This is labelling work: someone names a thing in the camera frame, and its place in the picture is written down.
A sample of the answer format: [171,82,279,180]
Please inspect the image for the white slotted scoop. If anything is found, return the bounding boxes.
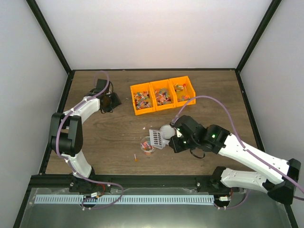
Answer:
[149,129,170,150]

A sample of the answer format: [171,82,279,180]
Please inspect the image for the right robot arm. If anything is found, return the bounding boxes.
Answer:
[169,115,301,205]

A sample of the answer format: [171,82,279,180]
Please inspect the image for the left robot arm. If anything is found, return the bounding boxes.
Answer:
[48,79,122,192]

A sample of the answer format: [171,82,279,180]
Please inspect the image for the white jar lid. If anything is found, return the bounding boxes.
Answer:
[160,124,176,140]

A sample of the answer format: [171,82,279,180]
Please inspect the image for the clear plastic jar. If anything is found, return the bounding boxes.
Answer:
[140,136,156,156]

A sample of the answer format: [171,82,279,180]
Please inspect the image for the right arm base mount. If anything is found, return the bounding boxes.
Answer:
[196,166,238,194]

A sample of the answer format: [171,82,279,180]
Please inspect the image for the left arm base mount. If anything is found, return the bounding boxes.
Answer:
[68,173,111,193]

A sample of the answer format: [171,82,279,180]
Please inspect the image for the light blue cable duct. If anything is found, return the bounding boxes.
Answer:
[34,194,214,205]

